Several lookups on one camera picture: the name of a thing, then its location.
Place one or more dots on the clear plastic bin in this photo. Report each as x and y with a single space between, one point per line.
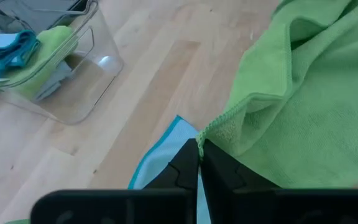
89 84

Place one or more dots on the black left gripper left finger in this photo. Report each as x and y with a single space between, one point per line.
120 207

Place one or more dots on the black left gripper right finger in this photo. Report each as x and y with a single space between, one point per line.
291 207

